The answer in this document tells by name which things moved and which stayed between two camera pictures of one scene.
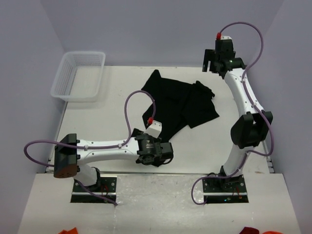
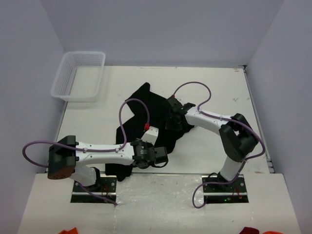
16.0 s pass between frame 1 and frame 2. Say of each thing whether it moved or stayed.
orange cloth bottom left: stayed
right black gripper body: moved
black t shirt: moved
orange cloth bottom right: stayed
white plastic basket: stayed
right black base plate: stayed
